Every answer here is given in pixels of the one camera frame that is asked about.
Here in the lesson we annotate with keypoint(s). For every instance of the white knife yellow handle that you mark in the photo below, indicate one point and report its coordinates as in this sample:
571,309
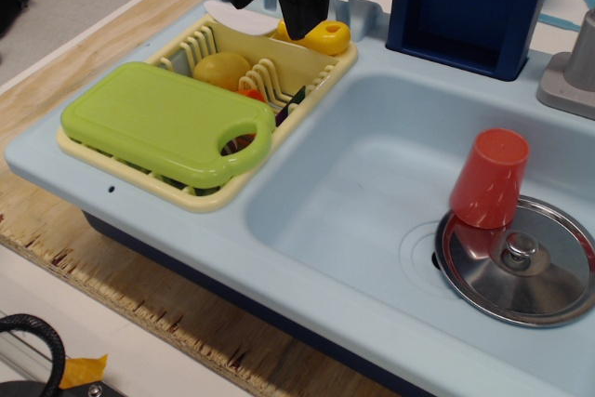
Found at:
329,37

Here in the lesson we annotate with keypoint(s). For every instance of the green plastic cutting board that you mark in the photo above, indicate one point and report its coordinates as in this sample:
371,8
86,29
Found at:
186,130

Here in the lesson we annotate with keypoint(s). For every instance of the wooden base board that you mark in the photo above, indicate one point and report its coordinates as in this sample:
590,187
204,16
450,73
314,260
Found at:
163,335

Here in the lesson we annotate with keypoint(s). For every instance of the cream dish drying rack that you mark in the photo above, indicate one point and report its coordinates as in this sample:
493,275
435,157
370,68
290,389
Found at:
279,70

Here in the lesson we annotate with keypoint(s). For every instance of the yellow toy potato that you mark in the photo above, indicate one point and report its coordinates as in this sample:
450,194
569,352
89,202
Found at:
224,70

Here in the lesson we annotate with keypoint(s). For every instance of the orange toy vegetable piece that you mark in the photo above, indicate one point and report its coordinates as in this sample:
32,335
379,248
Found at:
252,93

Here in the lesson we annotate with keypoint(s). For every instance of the purple toy piece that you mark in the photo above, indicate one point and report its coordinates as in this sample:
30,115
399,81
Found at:
290,106

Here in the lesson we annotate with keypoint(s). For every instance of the dark blue plastic box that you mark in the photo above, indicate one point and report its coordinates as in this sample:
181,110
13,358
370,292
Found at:
487,37

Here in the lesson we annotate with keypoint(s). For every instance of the light blue toy sink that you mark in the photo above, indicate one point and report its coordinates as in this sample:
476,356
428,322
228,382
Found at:
335,232

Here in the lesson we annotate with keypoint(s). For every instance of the light blue utensil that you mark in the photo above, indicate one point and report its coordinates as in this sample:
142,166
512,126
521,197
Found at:
558,22

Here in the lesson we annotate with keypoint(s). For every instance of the red plastic cup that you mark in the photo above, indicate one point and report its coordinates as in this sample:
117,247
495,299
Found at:
488,186

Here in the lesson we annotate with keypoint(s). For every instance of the grey toy faucet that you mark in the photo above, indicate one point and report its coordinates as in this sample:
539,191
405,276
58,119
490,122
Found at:
567,84

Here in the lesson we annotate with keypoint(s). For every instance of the steel pot lid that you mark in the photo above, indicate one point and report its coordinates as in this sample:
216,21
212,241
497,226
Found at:
538,270

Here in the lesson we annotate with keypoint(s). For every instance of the yellow tape piece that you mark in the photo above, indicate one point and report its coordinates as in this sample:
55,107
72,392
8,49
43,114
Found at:
82,371

